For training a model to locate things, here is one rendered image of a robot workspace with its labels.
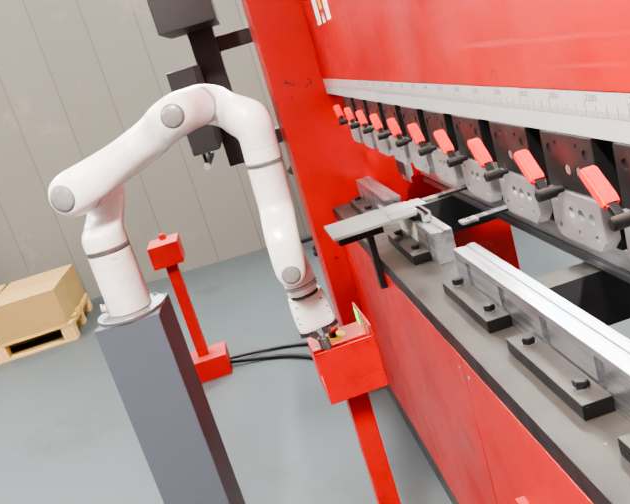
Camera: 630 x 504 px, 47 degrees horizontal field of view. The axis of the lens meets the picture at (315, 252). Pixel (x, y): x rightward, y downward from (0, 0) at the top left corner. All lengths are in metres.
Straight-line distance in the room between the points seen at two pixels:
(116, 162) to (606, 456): 1.30
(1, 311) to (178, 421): 3.71
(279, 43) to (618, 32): 2.21
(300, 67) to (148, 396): 1.53
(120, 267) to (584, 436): 1.26
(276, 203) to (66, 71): 4.68
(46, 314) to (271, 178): 4.05
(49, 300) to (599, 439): 4.77
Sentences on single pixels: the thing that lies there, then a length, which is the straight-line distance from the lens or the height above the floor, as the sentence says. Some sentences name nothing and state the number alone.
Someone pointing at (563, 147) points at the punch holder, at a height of 1.32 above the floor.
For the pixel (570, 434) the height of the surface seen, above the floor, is 0.87.
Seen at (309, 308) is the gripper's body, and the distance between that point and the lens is 1.84.
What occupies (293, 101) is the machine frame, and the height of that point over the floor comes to 1.35.
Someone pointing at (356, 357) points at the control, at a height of 0.77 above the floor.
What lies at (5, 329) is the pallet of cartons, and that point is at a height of 0.24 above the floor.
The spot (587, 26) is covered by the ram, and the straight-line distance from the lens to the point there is 0.95.
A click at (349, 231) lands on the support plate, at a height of 1.00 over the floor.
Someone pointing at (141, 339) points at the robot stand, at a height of 0.94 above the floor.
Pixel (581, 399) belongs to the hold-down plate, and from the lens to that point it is 1.25.
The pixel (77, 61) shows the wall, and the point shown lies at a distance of 6.27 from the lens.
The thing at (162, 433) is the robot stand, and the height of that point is 0.66.
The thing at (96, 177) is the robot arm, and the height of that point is 1.39.
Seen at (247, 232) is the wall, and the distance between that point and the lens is 6.25.
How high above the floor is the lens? 1.56
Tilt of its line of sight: 16 degrees down
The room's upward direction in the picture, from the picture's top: 17 degrees counter-clockwise
